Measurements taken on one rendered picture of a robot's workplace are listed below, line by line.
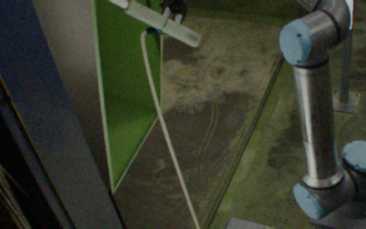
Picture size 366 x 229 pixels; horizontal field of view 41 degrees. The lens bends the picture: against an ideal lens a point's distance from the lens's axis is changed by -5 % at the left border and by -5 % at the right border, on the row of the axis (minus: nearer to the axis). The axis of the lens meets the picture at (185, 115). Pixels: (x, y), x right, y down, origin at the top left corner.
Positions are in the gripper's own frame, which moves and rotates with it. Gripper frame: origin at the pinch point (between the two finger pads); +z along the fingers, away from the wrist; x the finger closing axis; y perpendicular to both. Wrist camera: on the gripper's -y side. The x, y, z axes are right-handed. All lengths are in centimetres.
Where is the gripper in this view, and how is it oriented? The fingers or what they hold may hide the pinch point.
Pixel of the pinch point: (166, 30)
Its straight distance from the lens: 185.6
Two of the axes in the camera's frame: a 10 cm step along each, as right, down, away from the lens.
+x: -8.0, -3.5, -4.9
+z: -3.6, 9.3, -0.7
